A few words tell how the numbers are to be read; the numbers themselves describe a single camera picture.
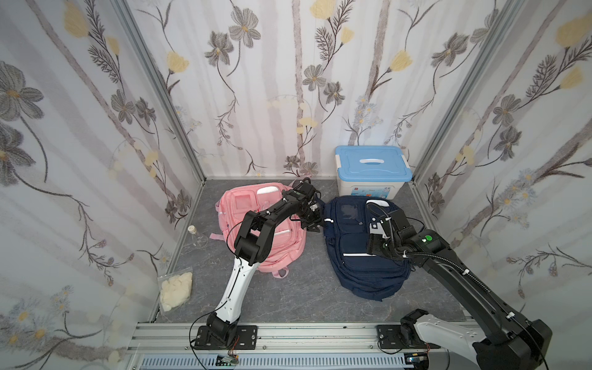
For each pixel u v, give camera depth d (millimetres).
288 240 930
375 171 1016
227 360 703
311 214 904
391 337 733
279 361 702
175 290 819
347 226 975
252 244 621
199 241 948
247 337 736
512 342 377
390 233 580
